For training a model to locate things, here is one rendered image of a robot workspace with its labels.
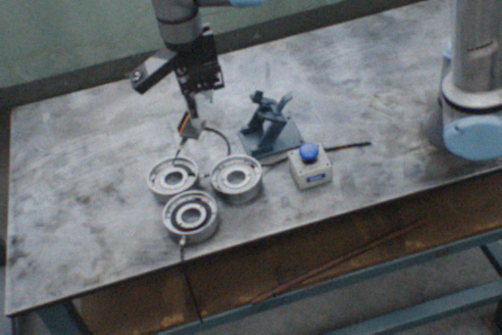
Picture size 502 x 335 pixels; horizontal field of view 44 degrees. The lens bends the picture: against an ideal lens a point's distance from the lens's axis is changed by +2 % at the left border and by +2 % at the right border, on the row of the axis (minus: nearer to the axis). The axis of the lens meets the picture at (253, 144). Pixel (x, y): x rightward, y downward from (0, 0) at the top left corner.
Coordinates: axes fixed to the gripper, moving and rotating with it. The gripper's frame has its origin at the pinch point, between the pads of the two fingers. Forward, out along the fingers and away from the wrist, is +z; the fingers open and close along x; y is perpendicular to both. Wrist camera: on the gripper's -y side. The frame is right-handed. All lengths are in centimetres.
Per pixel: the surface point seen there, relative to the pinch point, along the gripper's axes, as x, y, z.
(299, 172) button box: -13.6, 16.9, 8.9
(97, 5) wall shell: 153, -19, 53
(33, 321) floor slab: 34, -64, 93
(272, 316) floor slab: 8, 9, 93
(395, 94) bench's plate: 4.8, 46.4, 13.4
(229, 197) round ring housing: -12.9, 2.5, 10.5
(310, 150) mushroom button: -11.4, 20.1, 5.9
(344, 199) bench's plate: -19.6, 23.7, 13.4
